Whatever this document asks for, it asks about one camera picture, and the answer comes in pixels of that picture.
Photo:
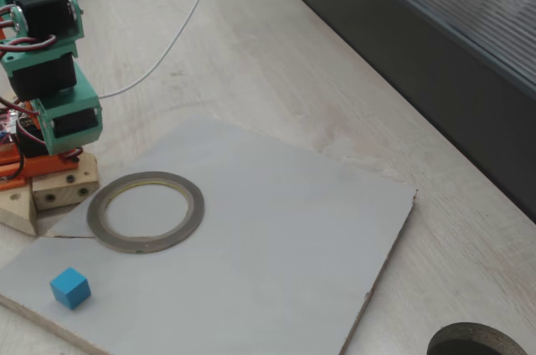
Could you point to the wooden base block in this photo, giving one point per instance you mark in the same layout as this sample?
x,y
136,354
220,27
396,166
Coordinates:
x,y
58,189

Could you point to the grey desk partition screen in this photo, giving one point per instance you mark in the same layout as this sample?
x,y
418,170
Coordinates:
x,y
419,37

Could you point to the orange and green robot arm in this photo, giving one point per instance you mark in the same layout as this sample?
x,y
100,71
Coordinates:
x,y
39,11

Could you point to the small blue cube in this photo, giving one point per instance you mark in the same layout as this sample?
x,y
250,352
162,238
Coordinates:
x,y
69,288

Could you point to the white chipboard panel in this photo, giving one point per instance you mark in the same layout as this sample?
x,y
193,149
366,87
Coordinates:
x,y
272,246

